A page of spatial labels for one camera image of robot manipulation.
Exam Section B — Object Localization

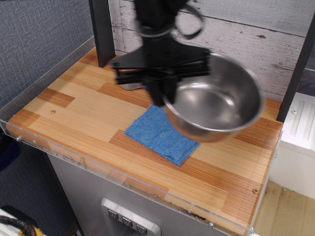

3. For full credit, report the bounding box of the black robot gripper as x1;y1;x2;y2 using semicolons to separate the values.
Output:
110;29;211;106

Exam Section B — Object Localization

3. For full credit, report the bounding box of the stainless steel pot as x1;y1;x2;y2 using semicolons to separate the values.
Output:
163;53;265;143

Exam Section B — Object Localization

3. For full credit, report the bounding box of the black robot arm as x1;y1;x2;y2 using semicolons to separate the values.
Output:
111;0;211;107

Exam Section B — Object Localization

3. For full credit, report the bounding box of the blue folded cloth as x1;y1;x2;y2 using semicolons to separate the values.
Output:
125;104;200;166

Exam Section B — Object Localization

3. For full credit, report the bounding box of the silver button control panel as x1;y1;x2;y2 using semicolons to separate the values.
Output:
101;198;161;236

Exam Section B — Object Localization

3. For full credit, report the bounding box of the white box at right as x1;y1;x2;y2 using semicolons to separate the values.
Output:
269;92;315;198

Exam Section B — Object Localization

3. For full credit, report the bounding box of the clear acrylic table guard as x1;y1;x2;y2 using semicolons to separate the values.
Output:
0;36;282;236

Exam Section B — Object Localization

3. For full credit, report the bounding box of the spoon with blue handle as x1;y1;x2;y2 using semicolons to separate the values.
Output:
120;83;146;90

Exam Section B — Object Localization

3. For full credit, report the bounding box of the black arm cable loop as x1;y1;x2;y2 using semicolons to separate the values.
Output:
174;4;205;40

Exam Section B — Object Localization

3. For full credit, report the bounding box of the dark grey left post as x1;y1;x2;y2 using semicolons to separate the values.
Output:
89;0;115;67

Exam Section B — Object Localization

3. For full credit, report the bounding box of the dark grey post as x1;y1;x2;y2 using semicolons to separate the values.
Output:
89;0;115;67
276;15;315;122

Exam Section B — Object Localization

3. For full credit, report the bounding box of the dark grey right post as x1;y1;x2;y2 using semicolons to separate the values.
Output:
276;15;315;122

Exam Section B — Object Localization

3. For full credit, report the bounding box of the black braided cable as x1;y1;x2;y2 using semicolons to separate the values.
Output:
0;215;37;236

